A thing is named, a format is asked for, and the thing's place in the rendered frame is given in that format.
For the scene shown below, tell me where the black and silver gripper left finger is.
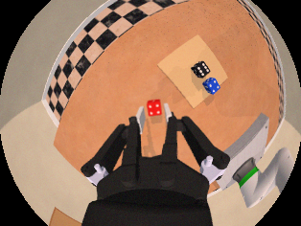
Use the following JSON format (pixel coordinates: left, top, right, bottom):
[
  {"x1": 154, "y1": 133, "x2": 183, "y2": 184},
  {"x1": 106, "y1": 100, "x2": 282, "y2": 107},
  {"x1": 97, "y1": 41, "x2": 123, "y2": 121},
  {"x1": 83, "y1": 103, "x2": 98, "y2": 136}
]
[{"x1": 81, "y1": 106, "x2": 146, "y2": 187}]

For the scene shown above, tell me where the black die with white pips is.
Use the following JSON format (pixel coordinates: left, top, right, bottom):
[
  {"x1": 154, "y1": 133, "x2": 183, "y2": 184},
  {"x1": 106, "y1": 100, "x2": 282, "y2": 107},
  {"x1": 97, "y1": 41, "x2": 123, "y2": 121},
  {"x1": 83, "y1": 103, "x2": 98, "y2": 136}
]
[{"x1": 191, "y1": 61, "x2": 210, "y2": 79}]

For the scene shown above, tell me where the blue die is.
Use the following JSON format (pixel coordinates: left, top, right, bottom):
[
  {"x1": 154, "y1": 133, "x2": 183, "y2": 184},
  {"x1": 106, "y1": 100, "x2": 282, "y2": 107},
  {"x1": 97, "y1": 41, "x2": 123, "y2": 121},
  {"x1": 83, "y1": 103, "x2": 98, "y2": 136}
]
[{"x1": 202, "y1": 78, "x2": 220, "y2": 95}]

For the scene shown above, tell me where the tan square mat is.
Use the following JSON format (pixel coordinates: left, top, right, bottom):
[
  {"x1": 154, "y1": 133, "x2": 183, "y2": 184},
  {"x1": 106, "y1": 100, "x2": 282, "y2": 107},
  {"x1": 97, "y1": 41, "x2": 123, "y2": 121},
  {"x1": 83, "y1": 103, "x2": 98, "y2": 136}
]
[{"x1": 157, "y1": 35, "x2": 228, "y2": 108}]

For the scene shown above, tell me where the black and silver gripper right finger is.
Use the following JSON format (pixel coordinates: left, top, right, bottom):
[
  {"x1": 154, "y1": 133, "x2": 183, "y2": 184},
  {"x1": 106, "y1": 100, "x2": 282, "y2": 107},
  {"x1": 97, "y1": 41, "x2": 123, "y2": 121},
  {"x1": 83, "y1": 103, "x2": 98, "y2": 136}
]
[{"x1": 157, "y1": 103, "x2": 230, "y2": 187}]

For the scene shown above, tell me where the red die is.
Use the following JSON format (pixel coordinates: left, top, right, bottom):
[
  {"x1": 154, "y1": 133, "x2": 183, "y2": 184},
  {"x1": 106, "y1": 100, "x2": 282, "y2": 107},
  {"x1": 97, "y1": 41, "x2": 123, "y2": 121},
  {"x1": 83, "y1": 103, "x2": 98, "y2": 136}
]
[{"x1": 147, "y1": 99, "x2": 162, "y2": 116}]

